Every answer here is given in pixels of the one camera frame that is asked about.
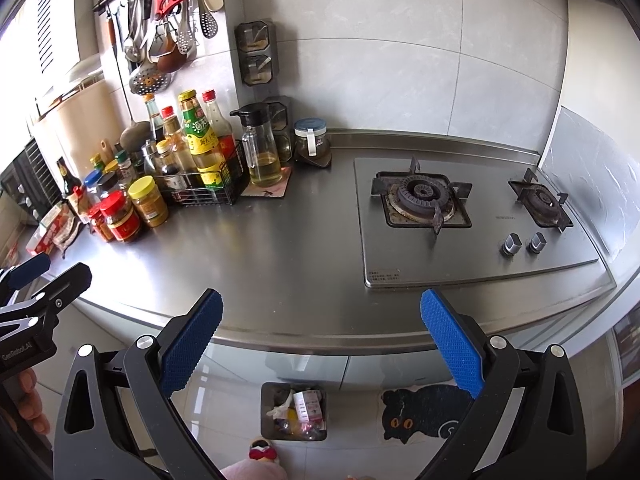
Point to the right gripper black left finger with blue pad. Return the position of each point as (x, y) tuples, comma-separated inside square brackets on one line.
[(116, 419)]

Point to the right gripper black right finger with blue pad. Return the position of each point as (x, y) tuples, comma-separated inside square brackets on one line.
[(547, 439)]

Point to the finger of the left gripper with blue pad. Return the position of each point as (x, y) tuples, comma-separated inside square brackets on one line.
[(15, 278)]

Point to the white tissue paper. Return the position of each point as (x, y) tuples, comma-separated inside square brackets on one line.
[(280, 410)]

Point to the red white milk carton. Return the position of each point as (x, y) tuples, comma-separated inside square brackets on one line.
[(308, 408)]

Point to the black trash bin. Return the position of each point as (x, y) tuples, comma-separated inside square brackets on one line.
[(291, 429)]

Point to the person's left hand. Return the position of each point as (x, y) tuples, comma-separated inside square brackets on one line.
[(30, 405)]

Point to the red snack packet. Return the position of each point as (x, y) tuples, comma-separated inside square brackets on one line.
[(58, 229)]

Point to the black toaster oven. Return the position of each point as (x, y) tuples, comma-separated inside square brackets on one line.
[(29, 182)]

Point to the black cat floor mat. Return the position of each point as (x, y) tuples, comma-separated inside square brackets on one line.
[(433, 410)]

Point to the red lid sauce jar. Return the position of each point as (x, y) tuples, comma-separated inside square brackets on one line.
[(120, 216)]

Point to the yellow lid peanut jar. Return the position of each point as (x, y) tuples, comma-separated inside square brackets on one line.
[(145, 195)]

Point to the left stove knob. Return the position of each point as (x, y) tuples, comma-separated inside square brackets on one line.
[(511, 245)]

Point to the stove knob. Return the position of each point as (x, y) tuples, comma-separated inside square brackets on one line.
[(511, 245), (536, 244)]

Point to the right stove knob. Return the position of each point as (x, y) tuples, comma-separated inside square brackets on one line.
[(536, 244)]

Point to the glass oil dispenser black lid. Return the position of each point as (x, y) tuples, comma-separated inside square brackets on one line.
[(260, 148)]

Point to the red cap vinegar bottle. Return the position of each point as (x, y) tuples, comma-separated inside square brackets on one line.
[(224, 133)]

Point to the green label oil bottle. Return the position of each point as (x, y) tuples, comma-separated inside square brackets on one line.
[(203, 142)]

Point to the right gas stove burner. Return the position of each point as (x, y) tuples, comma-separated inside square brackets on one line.
[(545, 206)]

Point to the glass jar blue lid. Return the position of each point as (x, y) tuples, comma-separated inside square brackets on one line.
[(312, 144)]

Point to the slotted metal spoon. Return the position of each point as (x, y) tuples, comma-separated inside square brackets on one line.
[(208, 24)]

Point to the wall spice box rack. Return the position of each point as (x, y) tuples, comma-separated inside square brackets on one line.
[(256, 42)]

